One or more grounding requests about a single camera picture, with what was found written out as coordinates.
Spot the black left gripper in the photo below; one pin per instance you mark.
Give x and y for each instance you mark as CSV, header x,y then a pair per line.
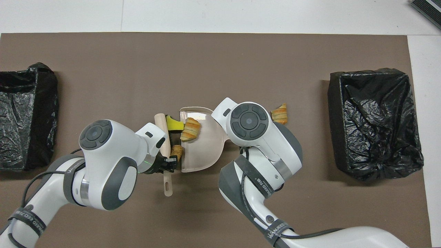
x,y
158,164

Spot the round brown bread roll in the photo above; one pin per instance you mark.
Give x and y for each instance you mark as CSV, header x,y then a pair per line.
x,y
177,152

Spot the beige plastic dustpan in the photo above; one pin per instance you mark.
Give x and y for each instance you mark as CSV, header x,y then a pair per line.
x,y
206,151

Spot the beige hand brush black bristles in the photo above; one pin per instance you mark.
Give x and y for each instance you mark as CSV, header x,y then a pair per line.
x,y
162,127

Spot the striped croissant piece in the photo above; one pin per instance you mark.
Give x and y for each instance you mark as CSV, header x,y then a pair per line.
x,y
279,115
191,130

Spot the yellow sponge piece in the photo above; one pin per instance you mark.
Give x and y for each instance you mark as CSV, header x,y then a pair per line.
x,y
173,124

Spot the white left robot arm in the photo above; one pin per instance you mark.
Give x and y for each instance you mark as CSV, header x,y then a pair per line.
x,y
103,155

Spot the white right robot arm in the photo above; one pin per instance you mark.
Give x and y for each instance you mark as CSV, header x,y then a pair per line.
x,y
262,137

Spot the bin lined with black bag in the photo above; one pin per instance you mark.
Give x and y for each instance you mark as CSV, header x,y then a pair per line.
x,y
20,113
379,120

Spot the brown table mat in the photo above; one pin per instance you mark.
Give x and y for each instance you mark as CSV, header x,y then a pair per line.
x,y
206,69

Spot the dark grey ribbed box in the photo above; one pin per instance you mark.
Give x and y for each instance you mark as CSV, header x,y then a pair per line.
x,y
429,8

